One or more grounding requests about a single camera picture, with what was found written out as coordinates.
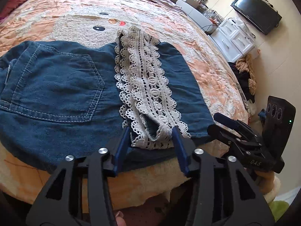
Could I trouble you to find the blue denim lace-trimmed pants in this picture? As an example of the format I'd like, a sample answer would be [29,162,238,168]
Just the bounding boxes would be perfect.
[1,41,214,173]

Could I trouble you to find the person's hand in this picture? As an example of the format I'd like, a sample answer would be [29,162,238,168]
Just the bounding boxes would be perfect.
[115,211,127,226]

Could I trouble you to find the tan and black clothes heap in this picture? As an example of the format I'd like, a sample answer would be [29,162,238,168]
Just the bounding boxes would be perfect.
[228,54,257,104]

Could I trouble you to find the orange white bunny bedspread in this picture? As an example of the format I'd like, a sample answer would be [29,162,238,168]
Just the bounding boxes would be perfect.
[0,0,250,211]

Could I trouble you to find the white drawer cabinet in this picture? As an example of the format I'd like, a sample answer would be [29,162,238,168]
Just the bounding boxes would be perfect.
[210,18,256,63]

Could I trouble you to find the white low desk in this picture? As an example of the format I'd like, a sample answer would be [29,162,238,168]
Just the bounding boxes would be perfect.
[171,0,218,35]

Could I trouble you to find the black wall-mounted television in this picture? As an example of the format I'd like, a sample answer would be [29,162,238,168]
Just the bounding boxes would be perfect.
[231,0,282,35]

